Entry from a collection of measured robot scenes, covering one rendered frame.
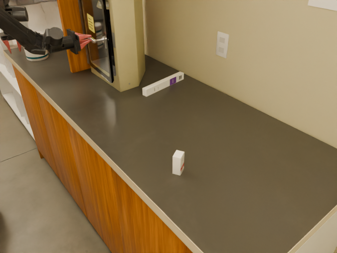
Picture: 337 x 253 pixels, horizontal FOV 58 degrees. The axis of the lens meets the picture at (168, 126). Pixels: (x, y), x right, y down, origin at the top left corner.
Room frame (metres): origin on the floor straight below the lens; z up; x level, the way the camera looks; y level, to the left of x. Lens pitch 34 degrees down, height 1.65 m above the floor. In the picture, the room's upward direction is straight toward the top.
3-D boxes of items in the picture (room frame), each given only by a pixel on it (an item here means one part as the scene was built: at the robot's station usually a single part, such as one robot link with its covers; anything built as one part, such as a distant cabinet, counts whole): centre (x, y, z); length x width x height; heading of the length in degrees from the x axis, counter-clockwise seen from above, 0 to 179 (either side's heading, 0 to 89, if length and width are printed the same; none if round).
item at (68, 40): (1.34, 0.45, 1.20); 0.07 x 0.07 x 0.10; 39
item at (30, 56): (1.83, 0.82, 1.02); 0.13 x 0.13 x 0.15
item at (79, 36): (1.38, 0.40, 1.20); 0.09 x 0.07 x 0.07; 129
